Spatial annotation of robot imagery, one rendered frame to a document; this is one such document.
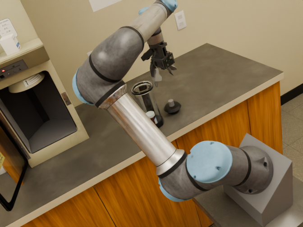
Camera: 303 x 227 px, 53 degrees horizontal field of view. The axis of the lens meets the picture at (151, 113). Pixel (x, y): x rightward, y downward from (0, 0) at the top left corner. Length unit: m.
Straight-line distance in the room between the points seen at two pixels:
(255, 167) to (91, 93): 0.53
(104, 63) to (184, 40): 1.38
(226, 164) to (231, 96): 0.81
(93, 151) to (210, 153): 0.81
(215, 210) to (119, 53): 0.62
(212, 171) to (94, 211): 0.85
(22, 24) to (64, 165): 0.66
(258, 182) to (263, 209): 0.09
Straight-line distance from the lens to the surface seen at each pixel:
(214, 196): 1.15
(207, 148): 0.86
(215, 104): 1.57
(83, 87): 0.93
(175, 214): 1.84
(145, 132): 0.91
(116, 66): 0.85
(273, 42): 2.75
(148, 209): 1.70
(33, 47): 1.30
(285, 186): 1.01
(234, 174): 0.88
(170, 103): 1.55
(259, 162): 0.97
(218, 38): 2.35
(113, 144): 1.52
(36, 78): 1.49
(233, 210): 1.10
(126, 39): 0.87
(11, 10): 1.38
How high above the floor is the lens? 1.83
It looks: 33 degrees down
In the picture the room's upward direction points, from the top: 19 degrees counter-clockwise
